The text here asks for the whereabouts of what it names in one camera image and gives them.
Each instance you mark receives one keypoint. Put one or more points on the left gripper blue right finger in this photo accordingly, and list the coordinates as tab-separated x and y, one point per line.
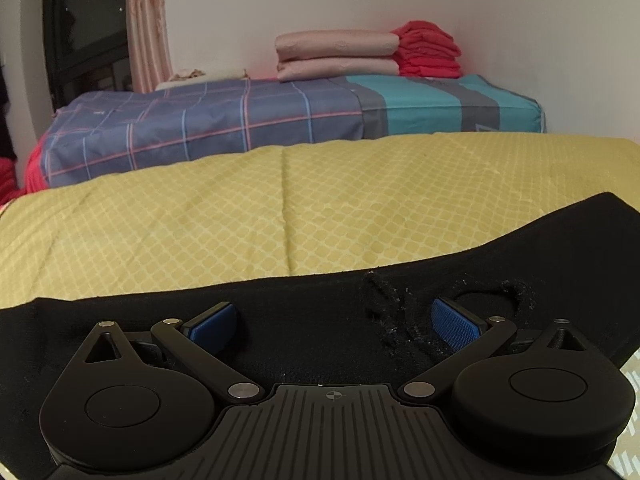
472	340

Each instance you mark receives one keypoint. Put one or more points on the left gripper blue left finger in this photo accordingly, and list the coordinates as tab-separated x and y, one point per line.
200	346

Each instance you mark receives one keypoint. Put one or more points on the black pants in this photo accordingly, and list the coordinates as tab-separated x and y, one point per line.
580	262

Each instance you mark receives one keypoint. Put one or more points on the yellow patterned blanket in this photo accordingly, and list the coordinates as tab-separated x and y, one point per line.
306	209

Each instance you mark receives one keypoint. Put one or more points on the beige white chevron bedsheet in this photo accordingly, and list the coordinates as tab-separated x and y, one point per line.
625	460

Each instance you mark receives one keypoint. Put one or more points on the pink red bedsheet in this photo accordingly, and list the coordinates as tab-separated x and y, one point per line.
34	178

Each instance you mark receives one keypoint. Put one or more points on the blue plaid teal mattress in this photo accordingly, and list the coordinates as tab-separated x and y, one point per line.
110	132

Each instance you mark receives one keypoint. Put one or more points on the pink curtain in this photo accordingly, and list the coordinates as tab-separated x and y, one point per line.
147	44

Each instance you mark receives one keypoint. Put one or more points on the folded red cloth stack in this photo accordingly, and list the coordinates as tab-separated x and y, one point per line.
426	51

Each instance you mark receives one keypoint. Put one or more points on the folded pink blanket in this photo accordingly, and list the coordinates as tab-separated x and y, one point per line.
318	54

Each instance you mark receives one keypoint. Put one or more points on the dark window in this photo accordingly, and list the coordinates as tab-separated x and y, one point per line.
86	48

